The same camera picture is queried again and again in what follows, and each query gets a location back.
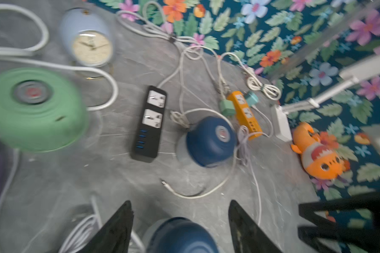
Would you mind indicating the pale blue table clock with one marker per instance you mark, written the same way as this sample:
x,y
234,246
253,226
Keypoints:
x,y
87,38

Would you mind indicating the green charger adapter middle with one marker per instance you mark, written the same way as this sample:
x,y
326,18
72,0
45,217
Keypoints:
x,y
227,108

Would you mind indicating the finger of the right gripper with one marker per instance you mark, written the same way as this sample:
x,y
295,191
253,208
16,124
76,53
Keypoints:
x,y
365,239
369,201

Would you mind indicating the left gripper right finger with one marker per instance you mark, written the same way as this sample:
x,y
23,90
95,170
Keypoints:
x,y
247,237

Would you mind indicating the white folding desk lamp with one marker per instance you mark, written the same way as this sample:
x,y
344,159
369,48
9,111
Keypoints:
x,y
352,75

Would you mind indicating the green meat grinder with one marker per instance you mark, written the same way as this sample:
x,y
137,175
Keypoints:
x,y
40,110

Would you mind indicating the blue meat grinder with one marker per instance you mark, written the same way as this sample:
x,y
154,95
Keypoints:
x,y
208,144
178,235

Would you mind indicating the teal charger adapter right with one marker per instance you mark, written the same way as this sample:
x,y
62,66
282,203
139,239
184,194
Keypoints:
x,y
251,98

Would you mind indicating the orange power strip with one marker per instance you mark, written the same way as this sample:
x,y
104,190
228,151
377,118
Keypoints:
x,y
244,114

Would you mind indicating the black power strip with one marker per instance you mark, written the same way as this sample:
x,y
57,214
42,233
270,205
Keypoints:
x,y
147,137

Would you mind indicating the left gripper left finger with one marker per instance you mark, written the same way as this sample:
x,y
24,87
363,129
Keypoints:
x,y
114,236

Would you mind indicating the blue meat grinder front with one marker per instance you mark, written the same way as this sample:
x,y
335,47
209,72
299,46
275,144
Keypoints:
x,y
178,235

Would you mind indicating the orange clownfish plush toy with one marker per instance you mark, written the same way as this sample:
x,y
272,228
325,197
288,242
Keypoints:
x,y
317,159

